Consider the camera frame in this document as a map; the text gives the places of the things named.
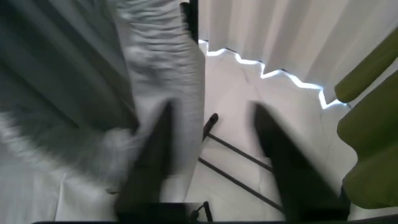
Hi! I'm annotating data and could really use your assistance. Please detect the pale grey trousers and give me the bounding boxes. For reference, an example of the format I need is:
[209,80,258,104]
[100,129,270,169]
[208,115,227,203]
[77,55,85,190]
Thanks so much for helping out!
[0,0,206,223]

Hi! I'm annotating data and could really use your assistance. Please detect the white curtain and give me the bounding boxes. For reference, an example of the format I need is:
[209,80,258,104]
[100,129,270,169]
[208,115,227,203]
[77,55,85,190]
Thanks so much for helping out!
[198,0,398,106]

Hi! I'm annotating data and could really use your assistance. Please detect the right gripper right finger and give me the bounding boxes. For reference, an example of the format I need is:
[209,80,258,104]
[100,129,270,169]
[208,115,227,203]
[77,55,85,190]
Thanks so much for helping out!
[251,102,351,223]

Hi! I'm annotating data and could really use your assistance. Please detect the green long-sleeved shirt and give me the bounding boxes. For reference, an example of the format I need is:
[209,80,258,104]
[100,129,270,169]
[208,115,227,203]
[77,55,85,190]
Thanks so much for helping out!
[334,27,398,210]

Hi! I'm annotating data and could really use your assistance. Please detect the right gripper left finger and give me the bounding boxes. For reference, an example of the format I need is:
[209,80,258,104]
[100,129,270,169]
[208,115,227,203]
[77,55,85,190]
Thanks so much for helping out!
[114,101,175,223]

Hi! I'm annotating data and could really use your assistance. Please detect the black clothes rack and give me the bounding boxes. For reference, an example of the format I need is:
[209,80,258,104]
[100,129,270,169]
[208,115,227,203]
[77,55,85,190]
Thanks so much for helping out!
[180,0,285,223]

